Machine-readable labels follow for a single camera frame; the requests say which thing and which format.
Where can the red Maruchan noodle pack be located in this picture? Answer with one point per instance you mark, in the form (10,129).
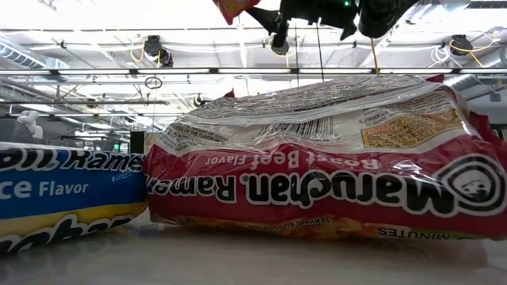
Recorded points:
(317,190)

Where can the black box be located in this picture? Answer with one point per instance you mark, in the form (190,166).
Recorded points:
(137,142)

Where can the silver ventilation duct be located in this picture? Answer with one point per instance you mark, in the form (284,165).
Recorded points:
(487,69)
(24,57)

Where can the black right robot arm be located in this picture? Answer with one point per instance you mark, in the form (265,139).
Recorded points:
(384,17)

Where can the blue Maruchan noodle pack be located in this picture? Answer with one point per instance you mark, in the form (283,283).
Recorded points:
(59,186)

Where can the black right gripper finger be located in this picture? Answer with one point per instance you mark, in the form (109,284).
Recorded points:
(269,20)

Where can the long LED light strip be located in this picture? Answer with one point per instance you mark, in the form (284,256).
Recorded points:
(174,71)

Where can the orange Maruchan noodle pack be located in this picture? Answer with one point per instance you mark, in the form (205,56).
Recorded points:
(231,8)

